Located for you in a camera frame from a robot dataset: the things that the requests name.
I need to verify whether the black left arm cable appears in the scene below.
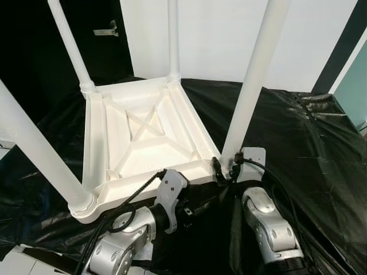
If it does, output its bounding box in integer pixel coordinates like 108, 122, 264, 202
75, 169, 167, 275

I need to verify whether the metal door handle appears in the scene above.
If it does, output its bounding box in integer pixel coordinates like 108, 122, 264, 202
93, 20, 119, 37

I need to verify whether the black plastic table cover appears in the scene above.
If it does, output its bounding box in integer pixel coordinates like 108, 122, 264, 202
0, 74, 367, 275

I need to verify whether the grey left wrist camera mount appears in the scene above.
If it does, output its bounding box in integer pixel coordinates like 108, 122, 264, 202
155, 169, 190, 234

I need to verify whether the black door frame post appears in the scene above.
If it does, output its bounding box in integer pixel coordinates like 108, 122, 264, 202
313, 0, 367, 95

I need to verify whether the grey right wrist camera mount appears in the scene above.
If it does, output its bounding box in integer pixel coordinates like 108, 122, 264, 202
238, 147, 267, 183

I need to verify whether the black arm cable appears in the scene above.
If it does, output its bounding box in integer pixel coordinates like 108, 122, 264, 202
75, 169, 167, 275
232, 158, 310, 264

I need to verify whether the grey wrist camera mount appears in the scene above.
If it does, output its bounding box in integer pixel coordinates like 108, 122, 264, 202
238, 147, 267, 183
155, 169, 190, 234

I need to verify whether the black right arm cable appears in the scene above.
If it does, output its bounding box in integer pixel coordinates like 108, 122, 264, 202
232, 158, 310, 264

